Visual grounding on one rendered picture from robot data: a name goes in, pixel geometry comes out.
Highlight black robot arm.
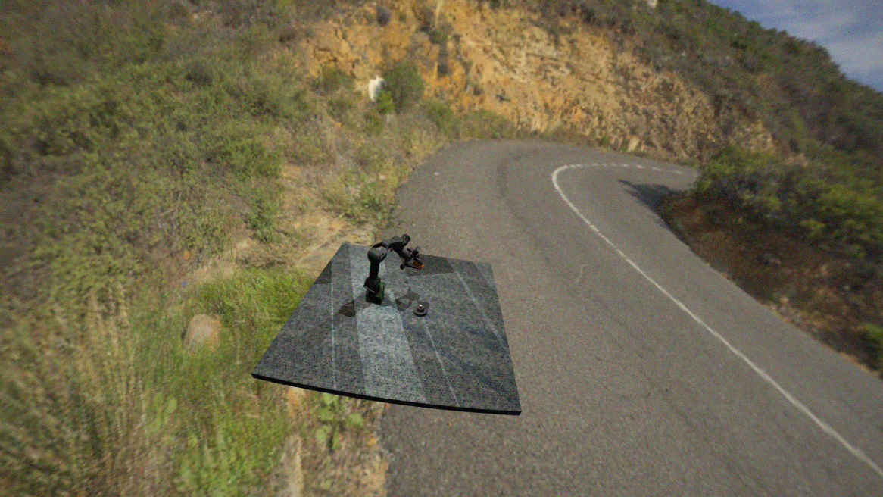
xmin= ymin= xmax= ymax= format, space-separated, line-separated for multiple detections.
xmin=363 ymin=233 xmax=410 ymax=294

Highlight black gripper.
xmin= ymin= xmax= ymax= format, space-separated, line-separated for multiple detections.
xmin=399 ymin=246 xmax=423 ymax=270

